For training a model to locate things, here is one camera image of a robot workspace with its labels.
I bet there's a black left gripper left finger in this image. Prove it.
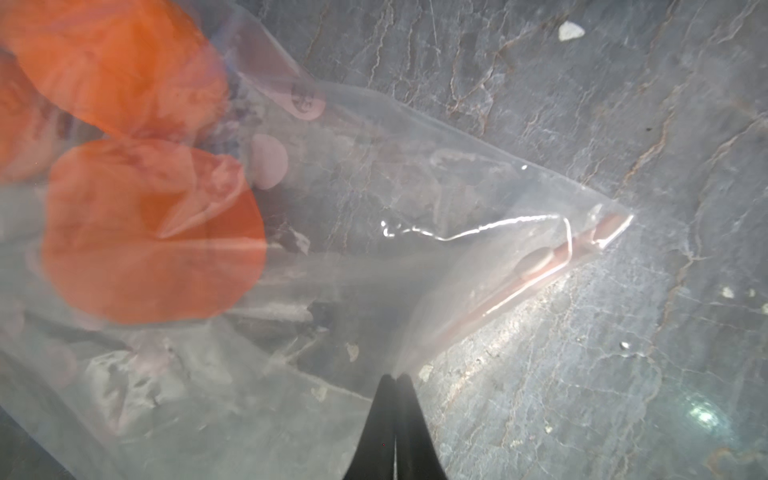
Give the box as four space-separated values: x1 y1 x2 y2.
343 374 396 480

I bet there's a clear zip-top bag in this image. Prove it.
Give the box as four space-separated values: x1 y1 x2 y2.
1 1 632 479

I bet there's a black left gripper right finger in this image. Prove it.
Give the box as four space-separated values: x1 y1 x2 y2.
395 374 448 480

